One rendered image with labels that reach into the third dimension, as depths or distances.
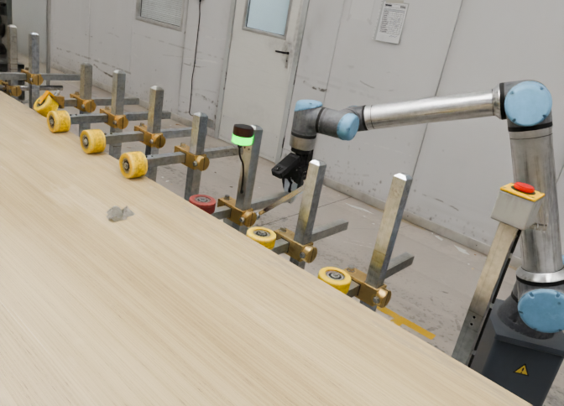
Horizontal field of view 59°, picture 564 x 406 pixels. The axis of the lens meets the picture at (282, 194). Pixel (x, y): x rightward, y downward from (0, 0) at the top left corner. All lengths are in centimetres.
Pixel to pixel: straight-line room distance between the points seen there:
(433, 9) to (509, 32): 59
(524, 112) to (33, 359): 130
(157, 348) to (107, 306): 15
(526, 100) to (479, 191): 251
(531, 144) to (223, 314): 98
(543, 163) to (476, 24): 250
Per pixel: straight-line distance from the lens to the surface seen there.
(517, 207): 110
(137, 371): 88
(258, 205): 168
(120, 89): 207
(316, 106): 170
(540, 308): 168
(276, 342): 97
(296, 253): 143
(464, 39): 401
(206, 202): 149
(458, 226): 412
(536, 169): 158
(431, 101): 173
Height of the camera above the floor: 149
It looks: 21 degrees down
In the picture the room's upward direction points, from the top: 11 degrees clockwise
